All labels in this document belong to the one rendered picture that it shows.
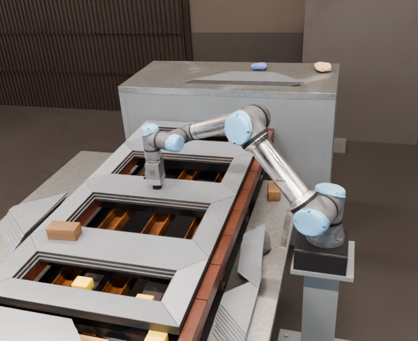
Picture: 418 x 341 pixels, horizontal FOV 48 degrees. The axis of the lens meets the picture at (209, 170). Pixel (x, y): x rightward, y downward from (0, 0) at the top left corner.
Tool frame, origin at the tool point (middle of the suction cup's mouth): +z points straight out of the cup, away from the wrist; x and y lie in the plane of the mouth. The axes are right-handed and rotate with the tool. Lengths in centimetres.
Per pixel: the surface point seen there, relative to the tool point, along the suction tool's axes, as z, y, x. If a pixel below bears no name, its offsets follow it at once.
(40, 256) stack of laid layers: 1, 51, -32
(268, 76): -24, -97, 45
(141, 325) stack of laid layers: 1, 80, 16
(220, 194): -1.2, 4.2, 29.8
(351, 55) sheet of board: 6, -259, 110
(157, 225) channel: 15.6, 6.2, -0.2
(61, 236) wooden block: -3, 43, -26
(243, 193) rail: 1.2, -1.1, 39.6
